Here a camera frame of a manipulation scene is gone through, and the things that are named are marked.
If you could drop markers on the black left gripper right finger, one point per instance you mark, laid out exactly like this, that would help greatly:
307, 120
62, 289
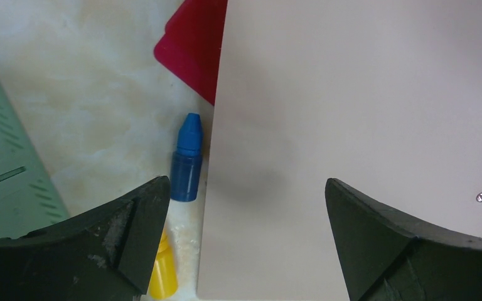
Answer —
387, 254

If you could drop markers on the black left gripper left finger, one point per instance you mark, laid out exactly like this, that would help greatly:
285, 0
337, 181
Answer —
106, 253

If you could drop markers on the green file rack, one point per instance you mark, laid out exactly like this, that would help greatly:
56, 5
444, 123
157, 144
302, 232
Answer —
28, 198

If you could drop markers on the beige pressure file folder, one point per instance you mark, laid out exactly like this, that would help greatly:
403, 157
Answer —
383, 95

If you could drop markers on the yellow dropper bottle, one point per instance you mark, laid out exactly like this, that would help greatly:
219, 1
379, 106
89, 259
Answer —
163, 283

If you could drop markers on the red translucent file folder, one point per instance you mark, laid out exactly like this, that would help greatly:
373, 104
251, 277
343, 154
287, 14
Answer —
191, 45

